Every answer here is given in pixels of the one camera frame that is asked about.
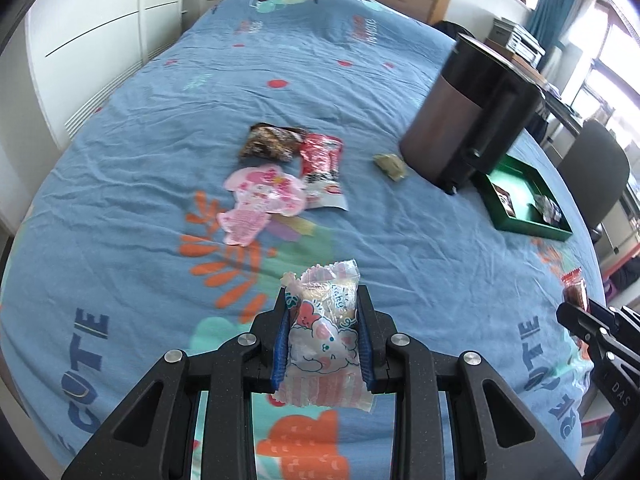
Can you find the teal curtain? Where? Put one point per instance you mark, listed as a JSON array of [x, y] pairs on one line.
[[550, 10]]

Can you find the black backpack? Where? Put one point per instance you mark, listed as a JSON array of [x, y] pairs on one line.
[[447, 30]]

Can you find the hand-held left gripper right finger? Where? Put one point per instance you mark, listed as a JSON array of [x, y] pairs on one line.
[[364, 355]]

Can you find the brown snack packet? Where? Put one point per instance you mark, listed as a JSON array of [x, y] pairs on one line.
[[270, 142]]

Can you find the red square snack packet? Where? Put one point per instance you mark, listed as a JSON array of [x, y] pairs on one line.
[[504, 200]]

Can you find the green cardboard box tray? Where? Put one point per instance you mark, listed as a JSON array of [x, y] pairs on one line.
[[522, 187]]

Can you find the clear cartoon candy packet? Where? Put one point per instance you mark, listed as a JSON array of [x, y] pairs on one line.
[[320, 350]]

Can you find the white printer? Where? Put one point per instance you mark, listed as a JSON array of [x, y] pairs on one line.
[[520, 40]]

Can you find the window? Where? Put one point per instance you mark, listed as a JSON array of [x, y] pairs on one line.
[[612, 60]]

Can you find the white wardrobe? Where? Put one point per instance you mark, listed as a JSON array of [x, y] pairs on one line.
[[90, 10]]

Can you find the red and white snack packet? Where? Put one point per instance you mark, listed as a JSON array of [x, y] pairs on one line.
[[322, 160]]

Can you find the wooden dresser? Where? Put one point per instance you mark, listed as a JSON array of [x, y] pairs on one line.
[[530, 69]]

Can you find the person's right forearm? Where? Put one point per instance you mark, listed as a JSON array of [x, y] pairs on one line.
[[607, 445]]

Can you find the black office chair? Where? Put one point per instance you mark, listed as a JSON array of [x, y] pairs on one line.
[[595, 160]]

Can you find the blue printed bedsheet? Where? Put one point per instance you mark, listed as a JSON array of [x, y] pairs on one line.
[[125, 185]]

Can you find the pink cartoon snack packet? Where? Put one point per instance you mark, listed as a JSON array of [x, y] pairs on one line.
[[260, 195]]

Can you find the small red candy packet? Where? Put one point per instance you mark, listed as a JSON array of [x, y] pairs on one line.
[[574, 285]]

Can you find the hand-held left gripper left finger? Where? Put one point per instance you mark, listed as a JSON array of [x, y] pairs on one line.
[[280, 355]]

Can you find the dark desk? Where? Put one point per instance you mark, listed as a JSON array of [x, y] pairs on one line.
[[565, 110]]

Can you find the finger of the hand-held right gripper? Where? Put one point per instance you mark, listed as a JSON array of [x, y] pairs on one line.
[[577, 321], [617, 315]]

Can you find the blue and white snack packet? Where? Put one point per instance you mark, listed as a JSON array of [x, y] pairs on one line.
[[550, 207]]

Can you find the olive green candy packet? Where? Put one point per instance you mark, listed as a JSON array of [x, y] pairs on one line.
[[391, 166]]

